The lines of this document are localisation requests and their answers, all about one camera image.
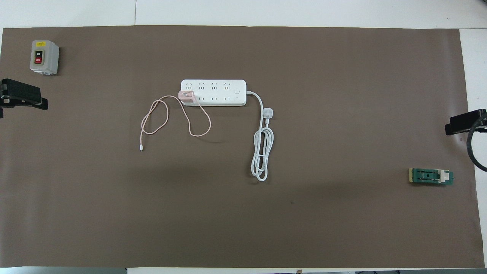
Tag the pink charger adapter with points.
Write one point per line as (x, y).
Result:
(187, 96)

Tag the white power strip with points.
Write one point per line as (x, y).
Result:
(220, 91)

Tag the green connector block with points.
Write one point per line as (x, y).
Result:
(430, 176)

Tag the brown paper mat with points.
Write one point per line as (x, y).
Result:
(266, 220)

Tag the grey on-off switch box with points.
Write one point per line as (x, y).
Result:
(45, 57)

